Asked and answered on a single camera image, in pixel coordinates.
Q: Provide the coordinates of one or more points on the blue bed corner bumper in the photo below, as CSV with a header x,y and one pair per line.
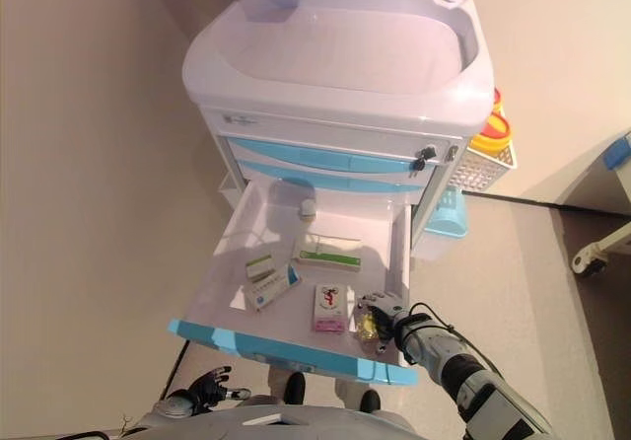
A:
x,y
618,153

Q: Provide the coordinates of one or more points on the black cart keys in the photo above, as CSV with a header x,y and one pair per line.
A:
x,y
424,156

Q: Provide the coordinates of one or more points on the blue plastic bin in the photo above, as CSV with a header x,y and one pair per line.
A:
x,y
446,215

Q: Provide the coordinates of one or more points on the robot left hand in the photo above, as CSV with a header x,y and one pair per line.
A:
x,y
212,388

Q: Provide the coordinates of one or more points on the long green white box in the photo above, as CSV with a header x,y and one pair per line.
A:
x,y
328,255

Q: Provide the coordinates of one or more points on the black robot foot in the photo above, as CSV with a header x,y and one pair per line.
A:
x,y
371,400
296,388

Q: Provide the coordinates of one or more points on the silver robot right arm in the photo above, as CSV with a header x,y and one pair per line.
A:
x,y
468,381

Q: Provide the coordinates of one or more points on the white mesh basket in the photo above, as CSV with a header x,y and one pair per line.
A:
x,y
485,171

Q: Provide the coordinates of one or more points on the white box red figure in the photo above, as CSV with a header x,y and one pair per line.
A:
x,y
329,309

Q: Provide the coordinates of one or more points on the yellow container red lid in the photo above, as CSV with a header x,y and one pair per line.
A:
x,y
499,131
499,100

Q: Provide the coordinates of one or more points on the silver cart side latch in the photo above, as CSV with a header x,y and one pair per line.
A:
x,y
451,153

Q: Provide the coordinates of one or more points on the black robot right foot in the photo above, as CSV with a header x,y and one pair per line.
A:
x,y
371,400

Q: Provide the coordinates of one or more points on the white bed caster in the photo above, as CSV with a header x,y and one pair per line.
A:
x,y
589,262

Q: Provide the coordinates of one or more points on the black robot left foot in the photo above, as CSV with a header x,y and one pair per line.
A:
x,y
296,388

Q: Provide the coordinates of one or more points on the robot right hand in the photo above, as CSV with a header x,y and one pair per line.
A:
x,y
392,312

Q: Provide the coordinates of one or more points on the white medical cart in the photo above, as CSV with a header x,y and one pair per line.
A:
x,y
340,55

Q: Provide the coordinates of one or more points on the small green white box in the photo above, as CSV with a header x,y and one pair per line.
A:
x,y
260,267

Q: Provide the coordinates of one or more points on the white drawer blue front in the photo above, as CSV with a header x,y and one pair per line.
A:
x,y
296,356

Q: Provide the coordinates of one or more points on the grey robot torso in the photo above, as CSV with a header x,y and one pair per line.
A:
x,y
296,425

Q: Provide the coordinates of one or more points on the wheeled equipment base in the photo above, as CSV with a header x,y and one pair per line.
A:
x,y
596,188

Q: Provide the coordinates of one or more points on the small round white bottle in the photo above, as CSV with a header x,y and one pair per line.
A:
x,y
308,208

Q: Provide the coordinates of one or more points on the white box blue corner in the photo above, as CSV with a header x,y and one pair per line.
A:
x,y
271,289

